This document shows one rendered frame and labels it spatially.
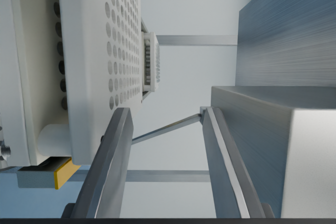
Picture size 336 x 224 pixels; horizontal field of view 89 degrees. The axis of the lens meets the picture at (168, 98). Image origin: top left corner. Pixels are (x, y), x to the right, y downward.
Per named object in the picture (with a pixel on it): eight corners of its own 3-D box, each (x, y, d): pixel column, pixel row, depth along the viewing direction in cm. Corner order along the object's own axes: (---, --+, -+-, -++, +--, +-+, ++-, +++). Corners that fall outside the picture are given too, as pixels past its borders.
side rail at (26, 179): (17, 188, 14) (56, 189, 14) (15, 170, 14) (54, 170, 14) (154, 85, 145) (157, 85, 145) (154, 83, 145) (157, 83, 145)
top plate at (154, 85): (150, 92, 72) (155, 92, 72) (149, 31, 69) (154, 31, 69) (155, 87, 96) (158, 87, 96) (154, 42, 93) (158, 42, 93)
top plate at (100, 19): (70, 167, 13) (96, 168, 13) (38, -222, 10) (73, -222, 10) (133, 107, 38) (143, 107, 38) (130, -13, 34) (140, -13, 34)
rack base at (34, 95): (6, 167, 13) (37, 167, 13) (-46, -222, 10) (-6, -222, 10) (111, 107, 38) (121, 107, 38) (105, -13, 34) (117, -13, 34)
